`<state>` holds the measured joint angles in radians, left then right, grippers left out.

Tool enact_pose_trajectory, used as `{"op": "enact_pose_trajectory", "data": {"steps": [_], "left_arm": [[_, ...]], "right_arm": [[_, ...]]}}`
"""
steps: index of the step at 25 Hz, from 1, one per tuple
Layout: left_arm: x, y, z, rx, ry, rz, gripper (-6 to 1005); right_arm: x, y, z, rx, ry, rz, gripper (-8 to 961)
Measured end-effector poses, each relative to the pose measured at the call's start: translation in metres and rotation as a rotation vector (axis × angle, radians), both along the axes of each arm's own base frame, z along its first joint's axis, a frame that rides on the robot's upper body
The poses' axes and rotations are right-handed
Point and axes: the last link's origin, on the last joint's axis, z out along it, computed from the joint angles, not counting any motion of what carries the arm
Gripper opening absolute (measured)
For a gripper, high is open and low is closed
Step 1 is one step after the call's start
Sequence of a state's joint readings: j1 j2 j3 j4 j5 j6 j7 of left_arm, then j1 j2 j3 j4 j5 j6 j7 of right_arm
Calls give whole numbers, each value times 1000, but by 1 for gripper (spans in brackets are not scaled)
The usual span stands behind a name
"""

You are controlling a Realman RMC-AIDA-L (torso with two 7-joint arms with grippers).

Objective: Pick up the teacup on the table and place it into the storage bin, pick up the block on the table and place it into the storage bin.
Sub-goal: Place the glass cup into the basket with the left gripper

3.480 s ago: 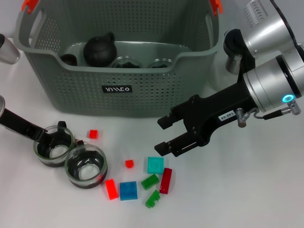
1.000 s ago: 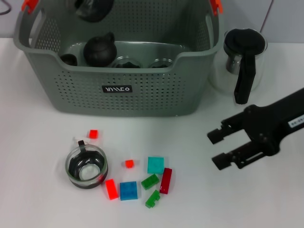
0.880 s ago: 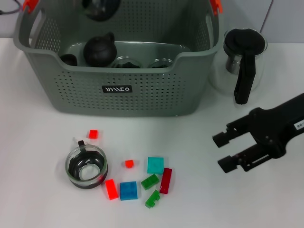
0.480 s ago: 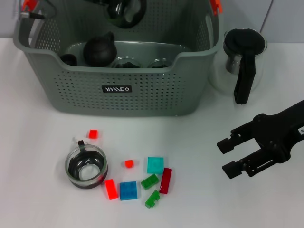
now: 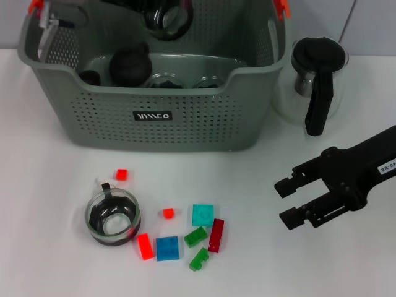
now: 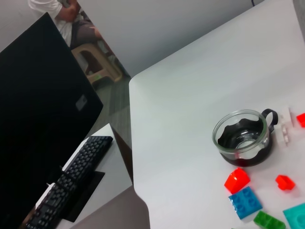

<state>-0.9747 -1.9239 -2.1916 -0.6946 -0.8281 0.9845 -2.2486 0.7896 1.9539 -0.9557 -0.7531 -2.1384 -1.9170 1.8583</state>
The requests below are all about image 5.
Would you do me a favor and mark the grey perforated storage bin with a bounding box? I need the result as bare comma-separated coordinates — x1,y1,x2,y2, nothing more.
17,0,293,154

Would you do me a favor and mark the bright red rectangular brick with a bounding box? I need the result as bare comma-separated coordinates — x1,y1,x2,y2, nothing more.
137,233,155,261

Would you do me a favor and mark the teal square brick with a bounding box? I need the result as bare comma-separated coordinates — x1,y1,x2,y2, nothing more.
191,204,215,228

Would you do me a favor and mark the dark red long brick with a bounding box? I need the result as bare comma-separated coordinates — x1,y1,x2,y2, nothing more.
207,218,226,253

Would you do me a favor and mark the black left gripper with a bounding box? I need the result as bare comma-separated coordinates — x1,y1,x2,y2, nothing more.
101,0,155,16

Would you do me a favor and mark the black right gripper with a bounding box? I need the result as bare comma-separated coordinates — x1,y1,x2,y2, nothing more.
273,124,396,231

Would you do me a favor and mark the green L-shaped brick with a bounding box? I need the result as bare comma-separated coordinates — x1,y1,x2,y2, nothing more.
189,246,210,272

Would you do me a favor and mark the small black clay cup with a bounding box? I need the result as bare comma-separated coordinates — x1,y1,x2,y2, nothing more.
78,70,101,87

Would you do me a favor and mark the glass teapot black handle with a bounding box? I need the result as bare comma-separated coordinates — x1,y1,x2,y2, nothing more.
272,36,350,137

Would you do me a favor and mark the blue square brick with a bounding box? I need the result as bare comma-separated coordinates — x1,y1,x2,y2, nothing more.
155,236,180,262

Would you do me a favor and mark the glass teacup black sleeve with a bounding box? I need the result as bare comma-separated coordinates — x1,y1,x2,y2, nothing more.
142,0,195,41
85,182,142,248
191,75,228,90
145,72,186,90

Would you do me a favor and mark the green rectangular brick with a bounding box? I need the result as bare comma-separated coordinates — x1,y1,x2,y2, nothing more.
183,226,208,248

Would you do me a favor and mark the black clay teapot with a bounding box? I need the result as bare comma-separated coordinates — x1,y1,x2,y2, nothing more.
108,40,154,88

